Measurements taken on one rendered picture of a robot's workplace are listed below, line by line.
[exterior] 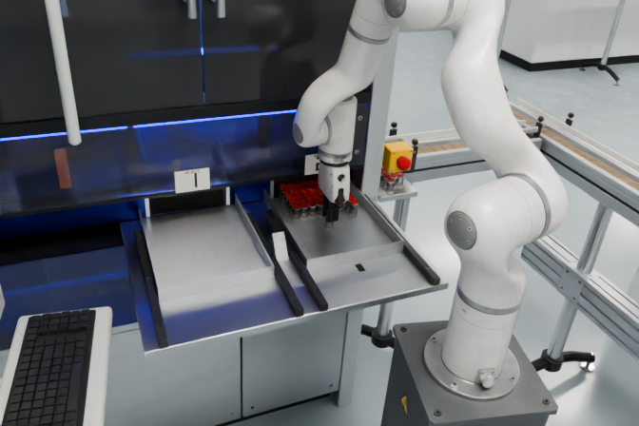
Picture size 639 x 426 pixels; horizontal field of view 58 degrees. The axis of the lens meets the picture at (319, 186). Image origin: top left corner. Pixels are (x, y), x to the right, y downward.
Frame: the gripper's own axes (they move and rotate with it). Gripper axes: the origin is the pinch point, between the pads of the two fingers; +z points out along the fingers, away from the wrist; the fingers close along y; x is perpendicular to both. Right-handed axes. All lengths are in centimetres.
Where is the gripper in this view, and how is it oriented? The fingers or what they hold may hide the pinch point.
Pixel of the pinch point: (330, 211)
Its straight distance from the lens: 150.6
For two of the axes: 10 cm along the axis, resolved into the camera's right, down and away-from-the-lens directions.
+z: -0.6, 8.7, 4.9
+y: -3.7, -4.8, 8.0
